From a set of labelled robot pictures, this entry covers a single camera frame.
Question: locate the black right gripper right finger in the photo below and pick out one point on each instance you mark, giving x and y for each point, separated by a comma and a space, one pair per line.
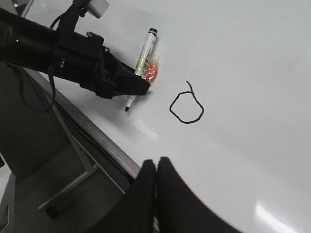
179, 209

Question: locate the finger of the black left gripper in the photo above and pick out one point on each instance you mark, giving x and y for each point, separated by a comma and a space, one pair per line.
123, 78

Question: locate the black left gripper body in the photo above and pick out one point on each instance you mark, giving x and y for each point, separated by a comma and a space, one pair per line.
83, 60

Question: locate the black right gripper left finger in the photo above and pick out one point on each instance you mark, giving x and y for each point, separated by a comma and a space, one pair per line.
134, 213

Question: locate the white black whiteboard marker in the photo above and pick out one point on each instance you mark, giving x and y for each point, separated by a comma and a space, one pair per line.
147, 50

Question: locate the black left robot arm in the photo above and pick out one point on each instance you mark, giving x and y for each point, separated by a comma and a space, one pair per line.
27, 44

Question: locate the grey metal whiteboard stand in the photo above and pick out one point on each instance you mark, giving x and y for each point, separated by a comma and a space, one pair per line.
69, 173

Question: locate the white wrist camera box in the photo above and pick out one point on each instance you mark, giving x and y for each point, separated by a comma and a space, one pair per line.
95, 7

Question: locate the white whiteboard with aluminium frame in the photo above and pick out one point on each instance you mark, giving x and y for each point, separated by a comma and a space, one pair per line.
230, 106

